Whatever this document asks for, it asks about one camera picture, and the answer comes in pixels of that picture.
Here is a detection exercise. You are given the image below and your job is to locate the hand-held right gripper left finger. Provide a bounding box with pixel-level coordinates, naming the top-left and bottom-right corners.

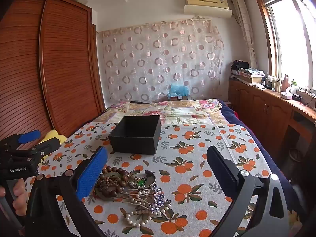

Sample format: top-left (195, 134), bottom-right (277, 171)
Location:
top-left (25, 146), bottom-right (108, 237)

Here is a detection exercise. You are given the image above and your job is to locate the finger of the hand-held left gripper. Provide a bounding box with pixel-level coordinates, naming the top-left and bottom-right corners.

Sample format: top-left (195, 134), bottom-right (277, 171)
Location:
top-left (5, 130), bottom-right (42, 151)
top-left (27, 138), bottom-right (62, 162)

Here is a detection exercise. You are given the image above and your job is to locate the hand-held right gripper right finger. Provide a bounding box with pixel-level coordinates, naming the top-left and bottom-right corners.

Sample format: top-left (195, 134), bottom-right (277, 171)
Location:
top-left (206, 146), bottom-right (290, 237)

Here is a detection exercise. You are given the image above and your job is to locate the brown wooden bead bracelet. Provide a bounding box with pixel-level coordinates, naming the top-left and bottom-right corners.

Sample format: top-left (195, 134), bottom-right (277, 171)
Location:
top-left (94, 166), bottom-right (129, 204)

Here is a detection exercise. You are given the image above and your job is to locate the green gem brooch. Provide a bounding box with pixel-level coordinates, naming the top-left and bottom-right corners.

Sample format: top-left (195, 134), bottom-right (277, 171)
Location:
top-left (134, 177), bottom-right (149, 188)

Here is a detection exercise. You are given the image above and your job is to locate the pearl branch hair clip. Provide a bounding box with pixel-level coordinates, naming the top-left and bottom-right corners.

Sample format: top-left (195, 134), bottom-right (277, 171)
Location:
top-left (121, 189), bottom-right (158, 211)

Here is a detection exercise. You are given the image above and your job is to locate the black cardboard box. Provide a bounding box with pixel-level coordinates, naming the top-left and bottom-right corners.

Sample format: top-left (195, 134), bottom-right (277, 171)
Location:
top-left (108, 115), bottom-right (161, 155)

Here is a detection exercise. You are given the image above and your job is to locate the pale green jade bangle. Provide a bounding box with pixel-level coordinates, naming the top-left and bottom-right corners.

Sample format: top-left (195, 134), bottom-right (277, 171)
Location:
top-left (127, 170), bottom-right (158, 189)

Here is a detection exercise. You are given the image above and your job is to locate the purple rhinestone hair clip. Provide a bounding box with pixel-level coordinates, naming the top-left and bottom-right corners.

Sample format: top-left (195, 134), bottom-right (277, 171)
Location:
top-left (146, 186), bottom-right (172, 215)

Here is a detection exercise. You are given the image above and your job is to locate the white pearl necklace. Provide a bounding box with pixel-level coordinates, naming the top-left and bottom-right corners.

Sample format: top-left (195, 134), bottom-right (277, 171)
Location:
top-left (125, 202), bottom-right (174, 228)

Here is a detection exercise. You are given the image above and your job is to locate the person's left hand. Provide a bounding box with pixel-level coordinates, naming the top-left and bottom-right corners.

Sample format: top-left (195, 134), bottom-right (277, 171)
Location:
top-left (0, 178), bottom-right (27, 213)

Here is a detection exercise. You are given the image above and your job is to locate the yellow cloth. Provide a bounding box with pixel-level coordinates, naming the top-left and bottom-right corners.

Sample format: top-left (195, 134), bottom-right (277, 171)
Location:
top-left (41, 130), bottom-right (67, 145)

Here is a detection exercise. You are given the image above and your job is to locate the orange print cloth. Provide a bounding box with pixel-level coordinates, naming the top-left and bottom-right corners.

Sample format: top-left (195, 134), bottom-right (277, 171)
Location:
top-left (22, 123), bottom-right (269, 237)

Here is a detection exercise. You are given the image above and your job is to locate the dark blue blanket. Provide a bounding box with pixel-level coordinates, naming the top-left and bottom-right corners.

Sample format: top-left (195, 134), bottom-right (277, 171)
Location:
top-left (217, 100), bottom-right (297, 198)

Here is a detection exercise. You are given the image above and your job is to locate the floral bed sheet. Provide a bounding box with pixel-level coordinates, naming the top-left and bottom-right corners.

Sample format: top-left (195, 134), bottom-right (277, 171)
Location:
top-left (95, 99), bottom-right (223, 127)

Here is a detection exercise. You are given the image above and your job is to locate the brown wooden cabinet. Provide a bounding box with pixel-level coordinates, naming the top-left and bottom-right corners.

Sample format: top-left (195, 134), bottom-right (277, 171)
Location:
top-left (228, 78), bottom-right (316, 169)

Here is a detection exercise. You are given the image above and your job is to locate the round metal basin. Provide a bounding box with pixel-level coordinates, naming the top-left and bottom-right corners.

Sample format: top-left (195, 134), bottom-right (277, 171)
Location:
top-left (288, 148), bottom-right (304, 162)

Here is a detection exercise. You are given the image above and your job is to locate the brown wooden wardrobe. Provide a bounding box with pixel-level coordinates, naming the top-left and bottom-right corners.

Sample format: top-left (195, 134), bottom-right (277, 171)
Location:
top-left (0, 0), bottom-right (106, 145)

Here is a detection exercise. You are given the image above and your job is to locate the blue plastic bag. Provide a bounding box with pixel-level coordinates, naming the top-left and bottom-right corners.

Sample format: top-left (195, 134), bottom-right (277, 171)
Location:
top-left (168, 84), bottom-right (190, 98)

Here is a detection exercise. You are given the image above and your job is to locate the row of small bottles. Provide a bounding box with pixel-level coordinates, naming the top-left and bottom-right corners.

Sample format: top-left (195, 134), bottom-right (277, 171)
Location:
top-left (262, 73), bottom-right (282, 92)

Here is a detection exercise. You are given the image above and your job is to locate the patterned window curtain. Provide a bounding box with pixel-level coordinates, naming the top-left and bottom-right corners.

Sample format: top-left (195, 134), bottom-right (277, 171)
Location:
top-left (231, 0), bottom-right (258, 70)

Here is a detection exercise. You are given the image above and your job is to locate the wood framed window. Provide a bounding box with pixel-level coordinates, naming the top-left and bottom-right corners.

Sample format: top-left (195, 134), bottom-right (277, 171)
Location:
top-left (254, 0), bottom-right (316, 90)

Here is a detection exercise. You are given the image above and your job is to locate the white air conditioner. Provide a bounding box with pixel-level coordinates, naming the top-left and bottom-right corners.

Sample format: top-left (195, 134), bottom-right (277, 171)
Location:
top-left (184, 0), bottom-right (233, 19)

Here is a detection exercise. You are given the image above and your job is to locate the circle pattern wall curtain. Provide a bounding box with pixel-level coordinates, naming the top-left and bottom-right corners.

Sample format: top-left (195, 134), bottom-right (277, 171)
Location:
top-left (96, 17), bottom-right (225, 103)

